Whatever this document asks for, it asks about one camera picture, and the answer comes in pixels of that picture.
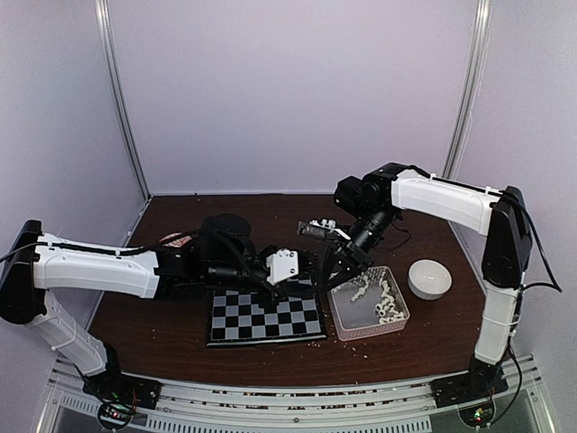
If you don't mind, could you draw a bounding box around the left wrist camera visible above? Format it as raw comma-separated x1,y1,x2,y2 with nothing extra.
265,249,299,285

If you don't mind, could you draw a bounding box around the white ceramic bowl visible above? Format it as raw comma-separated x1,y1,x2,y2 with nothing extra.
408,259,453,300

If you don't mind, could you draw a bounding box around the black white chessboard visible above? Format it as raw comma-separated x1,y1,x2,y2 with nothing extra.
206,290,327,347

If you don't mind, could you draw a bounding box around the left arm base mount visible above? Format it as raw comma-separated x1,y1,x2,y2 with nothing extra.
77,363,161,432

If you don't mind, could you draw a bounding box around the white chess piece pile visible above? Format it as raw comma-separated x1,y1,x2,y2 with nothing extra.
350,275,408,325

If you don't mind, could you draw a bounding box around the pink plastic basket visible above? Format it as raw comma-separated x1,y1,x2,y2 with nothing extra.
327,266,410,342

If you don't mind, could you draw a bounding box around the front aluminium rail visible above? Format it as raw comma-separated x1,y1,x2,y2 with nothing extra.
40,355,555,433

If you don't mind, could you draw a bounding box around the aluminium frame post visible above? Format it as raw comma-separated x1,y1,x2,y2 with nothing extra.
443,0,492,180
95,0,152,202

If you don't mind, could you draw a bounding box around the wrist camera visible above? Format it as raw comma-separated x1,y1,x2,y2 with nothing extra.
265,249,299,285
297,218,351,241

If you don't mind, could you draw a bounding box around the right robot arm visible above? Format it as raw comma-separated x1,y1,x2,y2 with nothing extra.
321,162,534,399

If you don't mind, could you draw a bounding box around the left aluminium frame post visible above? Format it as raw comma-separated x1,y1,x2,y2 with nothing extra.
95,0,152,202

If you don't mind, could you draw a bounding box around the red patterned bowl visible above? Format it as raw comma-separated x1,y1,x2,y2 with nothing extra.
160,233,193,248

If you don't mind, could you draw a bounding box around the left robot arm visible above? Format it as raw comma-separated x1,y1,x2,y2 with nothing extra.
1,214,317,401

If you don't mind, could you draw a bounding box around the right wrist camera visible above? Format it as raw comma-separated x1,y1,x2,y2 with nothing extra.
297,218,351,241

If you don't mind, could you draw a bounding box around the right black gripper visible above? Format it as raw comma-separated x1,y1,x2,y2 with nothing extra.
318,207,397,292

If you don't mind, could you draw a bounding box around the right aluminium frame post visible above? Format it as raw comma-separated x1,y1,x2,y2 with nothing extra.
443,0,492,180

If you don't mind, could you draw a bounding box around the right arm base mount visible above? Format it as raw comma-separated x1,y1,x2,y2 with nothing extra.
430,356,508,428

